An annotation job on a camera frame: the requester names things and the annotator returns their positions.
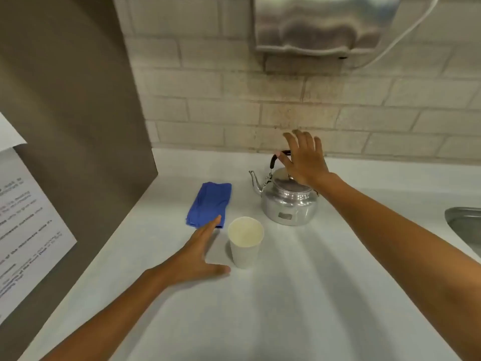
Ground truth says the blank white paper sheet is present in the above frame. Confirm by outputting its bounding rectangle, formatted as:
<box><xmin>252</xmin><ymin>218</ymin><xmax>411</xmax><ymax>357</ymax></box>
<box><xmin>0</xmin><ymin>111</ymin><xmax>28</xmax><ymax>153</ymax></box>

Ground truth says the person's right forearm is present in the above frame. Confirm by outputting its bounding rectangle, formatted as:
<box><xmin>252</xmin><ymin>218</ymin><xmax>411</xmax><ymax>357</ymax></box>
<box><xmin>317</xmin><ymin>172</ymin><xmax>481</xmax><ymax>361</ymax></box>

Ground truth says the white countertop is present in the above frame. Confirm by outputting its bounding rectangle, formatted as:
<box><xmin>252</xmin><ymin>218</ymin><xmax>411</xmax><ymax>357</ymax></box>
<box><xmin>19</xmin><ymin>147</ymin><xmax>481</xmax><ymax>361</ymax></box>

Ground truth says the person's left forearm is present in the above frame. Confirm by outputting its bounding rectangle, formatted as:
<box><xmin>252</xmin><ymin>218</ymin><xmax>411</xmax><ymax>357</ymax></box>
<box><xmin>39</xmin><ymin>268</ymin><xmax>166</xmax><ymax>361</ymax></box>

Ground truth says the silver metal kettle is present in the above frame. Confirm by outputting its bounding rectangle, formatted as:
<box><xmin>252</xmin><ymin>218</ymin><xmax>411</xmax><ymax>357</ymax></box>
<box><xmin>248</xmin><ymin>150</ymin><xmax>320</xmax><ymax>227</ymax></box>

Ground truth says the person's right hand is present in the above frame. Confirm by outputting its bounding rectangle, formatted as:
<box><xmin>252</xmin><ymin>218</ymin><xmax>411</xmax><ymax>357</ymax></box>
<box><xmin>277</xmin><ymin>129</ymin><xmax>341</xmax><ymax>195</ymax></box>

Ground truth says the person's left hand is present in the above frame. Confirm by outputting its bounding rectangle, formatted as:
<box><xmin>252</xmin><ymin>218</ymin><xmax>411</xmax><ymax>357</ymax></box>
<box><xmin>144</xmin><ymin>215</ymin><xmax>231</xmax><ymax>293</ymax></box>

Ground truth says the white cable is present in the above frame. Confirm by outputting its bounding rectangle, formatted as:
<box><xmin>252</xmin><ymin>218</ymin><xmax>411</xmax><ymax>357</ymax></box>
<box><xmin>351</xmin><ymin>0</ymin><xmax>440</xmax><ymax>70</ymax></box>

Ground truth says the stainless steel sink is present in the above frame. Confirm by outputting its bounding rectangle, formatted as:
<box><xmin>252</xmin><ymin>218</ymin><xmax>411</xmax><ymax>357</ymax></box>
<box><xmin>444</xmin><ymin>206</ymin><xmax>481</xmax><ymax>260</ymax></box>

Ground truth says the blue cloth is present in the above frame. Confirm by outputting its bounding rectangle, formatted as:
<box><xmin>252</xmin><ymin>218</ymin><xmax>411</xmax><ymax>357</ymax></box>
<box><xmin>185</xmin><ymin>182</ymin><xmax>232</xmax><ymax>230</ymax></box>

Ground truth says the stainless steel wall dispenser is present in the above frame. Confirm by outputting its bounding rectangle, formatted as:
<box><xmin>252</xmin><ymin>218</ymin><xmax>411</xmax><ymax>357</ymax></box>
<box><xmin>251</xmin><ymin>0</ymin><xmax>403</xmax><ymax>57</ymax></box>

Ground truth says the grey-brown cabinet side panel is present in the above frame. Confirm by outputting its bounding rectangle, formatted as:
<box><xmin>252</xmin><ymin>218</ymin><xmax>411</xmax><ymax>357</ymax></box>
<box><xmin>0</xmin><ymin>0</ymin><xmax>158</xmax><ymax>361</ymax></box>

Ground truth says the white paper cup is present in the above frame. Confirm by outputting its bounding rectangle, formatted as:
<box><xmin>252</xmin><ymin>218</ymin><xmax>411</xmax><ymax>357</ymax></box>
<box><xmin>227</xmin><ymin>216</ymin><xmax>265</xmax><ymax>270</ymax></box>

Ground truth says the white printed paper sheet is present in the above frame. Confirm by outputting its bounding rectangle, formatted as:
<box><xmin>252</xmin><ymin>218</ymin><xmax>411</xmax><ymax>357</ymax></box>
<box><xmin>0</xmin><ymin>146</ymin><xmax>78</xmax><ymax>326</ymax></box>

